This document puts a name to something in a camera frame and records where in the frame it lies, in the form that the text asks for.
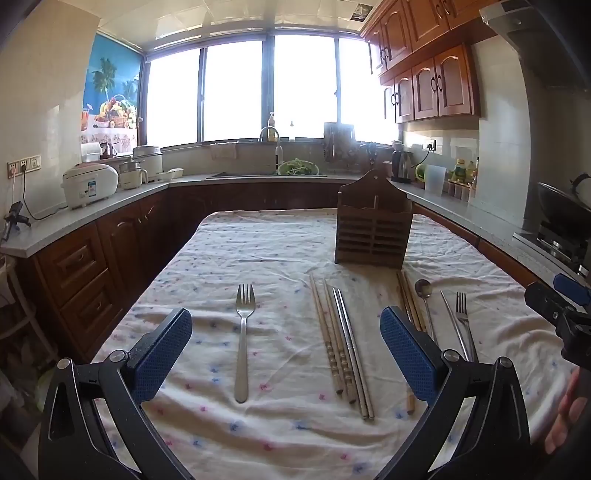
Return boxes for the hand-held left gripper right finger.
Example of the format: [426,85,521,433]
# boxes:
[379,305,532,480]

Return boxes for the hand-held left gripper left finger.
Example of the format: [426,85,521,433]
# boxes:
[38,307,195,480]

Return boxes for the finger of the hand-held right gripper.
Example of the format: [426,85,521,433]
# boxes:
[553,273,591,305]
[525,281,575,324]

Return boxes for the long-handled steel fork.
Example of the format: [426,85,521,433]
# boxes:
[455,292,479,363]

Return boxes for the long-handled steel spoon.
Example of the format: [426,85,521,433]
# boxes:
[414,279,439,344]

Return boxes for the short steel fork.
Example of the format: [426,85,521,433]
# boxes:
[234,283,256,404]

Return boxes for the wooden utensil holder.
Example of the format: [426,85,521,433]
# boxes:
[335,169,413,270]

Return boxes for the person's right hand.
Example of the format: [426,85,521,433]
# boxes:
[545,369,583,455]

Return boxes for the gas stove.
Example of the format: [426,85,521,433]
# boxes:
[514,220,591,278]

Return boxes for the black wok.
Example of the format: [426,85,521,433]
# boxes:
[536,173,591,223]

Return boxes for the wooden lower cabinets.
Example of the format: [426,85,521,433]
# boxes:
[18,182,555,365]

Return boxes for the wooden cabinets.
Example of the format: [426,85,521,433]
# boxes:
[18,182,555,365]
[360,0,498,124]

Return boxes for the row of spice jars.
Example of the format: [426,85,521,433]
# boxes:
[446,181,476,203]

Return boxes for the floral white tablecloth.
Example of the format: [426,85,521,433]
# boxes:
[90,210,578,480]

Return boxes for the translucent plastic container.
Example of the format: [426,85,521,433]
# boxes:
[425,164,448,195]

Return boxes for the grey kitchen countertop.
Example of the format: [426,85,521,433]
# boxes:
[0,172,591,278]

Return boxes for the small white electric pot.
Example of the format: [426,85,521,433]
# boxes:
[119,159,149,190]

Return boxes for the white rice cooker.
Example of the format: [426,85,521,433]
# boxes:
[62,162,120,210]

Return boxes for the steel electric kettle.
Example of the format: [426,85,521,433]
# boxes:
[391,150,414,184]

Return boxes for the white steamer cooker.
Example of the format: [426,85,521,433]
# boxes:
[133,145,164,174]

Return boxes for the kitchen sink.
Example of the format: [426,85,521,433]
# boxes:
[208,172,328,179]

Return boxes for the black phone stand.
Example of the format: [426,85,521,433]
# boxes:
[1,200,31,241]

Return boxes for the green colander with vegetables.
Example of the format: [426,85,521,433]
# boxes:
[278,158,320,176]

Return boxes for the knife and dish rack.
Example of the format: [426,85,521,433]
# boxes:
[323,122,356,162]

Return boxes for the steel kitchen faucet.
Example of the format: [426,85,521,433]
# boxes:
[259,126,283,174]

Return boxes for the steel range hood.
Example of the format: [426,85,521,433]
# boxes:
[479,0,591,91]

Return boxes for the wooden upper cabinets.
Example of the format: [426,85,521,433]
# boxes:
[360,0,498,124]

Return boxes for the large kitchen window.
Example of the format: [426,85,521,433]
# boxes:
[143,34,400,148]

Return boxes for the wall socket strip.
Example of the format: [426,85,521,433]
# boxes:
[7,156,42,177]

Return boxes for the tropical fruit wall poster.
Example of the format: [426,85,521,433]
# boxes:
[81,34,141,145]

